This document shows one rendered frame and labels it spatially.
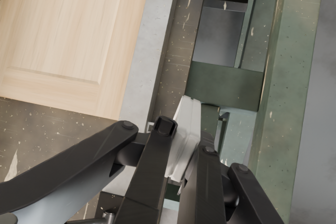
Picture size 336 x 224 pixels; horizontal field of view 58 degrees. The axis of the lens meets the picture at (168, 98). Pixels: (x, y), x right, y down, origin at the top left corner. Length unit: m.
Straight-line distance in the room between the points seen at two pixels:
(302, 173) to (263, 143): 2.07
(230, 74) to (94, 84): 0.26
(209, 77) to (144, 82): 0.14
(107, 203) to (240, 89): 0.32
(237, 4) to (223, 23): 0.96
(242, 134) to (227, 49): 0.81
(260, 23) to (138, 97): 0.45
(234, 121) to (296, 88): 0.57
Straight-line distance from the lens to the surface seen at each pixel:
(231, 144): 1.16
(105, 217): 0.53
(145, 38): 0.56
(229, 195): 0.16
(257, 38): 0.88
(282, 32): 0.55
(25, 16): 0.70
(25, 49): 0.67
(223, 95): 0.59
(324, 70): 1.93
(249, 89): 0.60
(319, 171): 2.56
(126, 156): 0.16
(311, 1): 0.58
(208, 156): 0.16
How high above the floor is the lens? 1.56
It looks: 47 degrees down
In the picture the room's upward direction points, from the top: 159 degrees counter-clockwise
